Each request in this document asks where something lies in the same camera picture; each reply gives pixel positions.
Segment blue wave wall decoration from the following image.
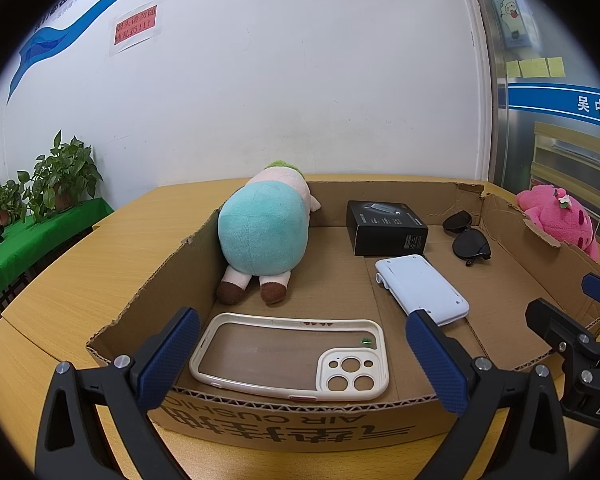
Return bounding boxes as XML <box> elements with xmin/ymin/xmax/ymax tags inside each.
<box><xmin>6</xmin><ymin>0</ymin><xmax>406</xmax><ymax>106</ymax></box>

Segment white clear phone case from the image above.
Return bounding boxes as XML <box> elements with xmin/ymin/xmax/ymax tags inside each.
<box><xmin>189</xmin><ymin>312</ymin><xmax>391</xmax><ymax>402</ymax></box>

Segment black charger box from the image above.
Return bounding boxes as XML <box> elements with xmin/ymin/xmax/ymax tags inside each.
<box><xmin>346</xmin><ymin>200</ymin><xmax>429</xmax><ymax>257</ymax></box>

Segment black sunglasses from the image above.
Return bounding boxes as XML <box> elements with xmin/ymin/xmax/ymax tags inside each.
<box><xmin>441</xmin><ymin>211</ymin><xmax>492</xmax><ymax>268</ymax></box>

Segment red wall sign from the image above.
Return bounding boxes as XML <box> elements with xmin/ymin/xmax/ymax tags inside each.
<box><xmin>109</xmin><ymin>6</ymin><xmax>160</xmax><ymax>56</ymax></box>

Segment green table cloth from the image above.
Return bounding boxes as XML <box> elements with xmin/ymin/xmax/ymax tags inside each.
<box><xmin>0</xmin><ymin>197</ymin><xmax>116</xmax><ymax>311</ymax></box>

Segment large potted green plant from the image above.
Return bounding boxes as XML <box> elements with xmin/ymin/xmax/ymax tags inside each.
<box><xmin>30</xmin><ymin>129</ymin><xmax>104</xmax><ymax>224</ymax></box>

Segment white folding device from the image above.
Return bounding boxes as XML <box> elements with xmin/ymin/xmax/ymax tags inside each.
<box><xmin>375</xmin><ymin>255</ymin><xmax>470</xmax><ymax>328</ymax></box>

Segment wooden shelf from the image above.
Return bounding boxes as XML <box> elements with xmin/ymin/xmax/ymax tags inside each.
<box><xmin>530</xmin><ymin>121</ymin><xmax>600</xmax><ymax>233</ymax></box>

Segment cardboard box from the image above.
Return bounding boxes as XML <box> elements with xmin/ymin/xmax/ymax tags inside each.
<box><xmin>86</xmin><ymin>180</ymin><xmax>600</xmax><ymax>453</ymax></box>

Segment small potted green plant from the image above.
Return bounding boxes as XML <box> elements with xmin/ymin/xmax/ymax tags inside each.
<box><xmin>0</xmin><ymin>176</ymin><xmax>30</xmax><ymax>227</ymax></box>

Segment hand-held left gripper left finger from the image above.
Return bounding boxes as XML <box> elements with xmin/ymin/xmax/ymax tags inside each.
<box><xmin>34</xmin><ymin>306</ymin><xmax>201</xmax><ymax>480</ymax></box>

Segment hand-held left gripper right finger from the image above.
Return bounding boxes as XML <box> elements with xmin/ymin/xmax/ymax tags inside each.
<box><xmin>405</xmin><ymin>309</ymin><xmax>571</xmax><ymax>480</ymax></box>

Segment blue glass banner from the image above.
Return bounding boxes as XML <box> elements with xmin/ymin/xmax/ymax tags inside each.
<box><xmin>507</xmin><ymin>82</ymin><xmax>600</xmax><ymax>133</ymax></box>

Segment cartoon poster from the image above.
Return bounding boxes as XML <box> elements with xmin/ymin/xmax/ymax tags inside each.
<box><xmin>492</xmin><ymin>0</ymin><xmax>541</xmax><ymax>51</ymax></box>

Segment teal and pink plush toy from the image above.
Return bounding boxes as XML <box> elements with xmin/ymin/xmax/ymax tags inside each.
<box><xmin>215</xmin><ymin>160</ymin><xmax>323</xmax><ymax>307</ymax></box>

